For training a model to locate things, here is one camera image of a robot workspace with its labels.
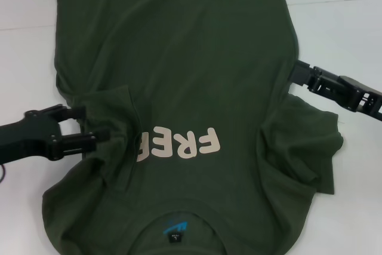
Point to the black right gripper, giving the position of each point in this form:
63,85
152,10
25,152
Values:
362,96

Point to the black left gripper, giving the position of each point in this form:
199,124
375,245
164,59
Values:
27,135

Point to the dark green FREE t-shirt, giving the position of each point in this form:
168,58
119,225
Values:
194,43

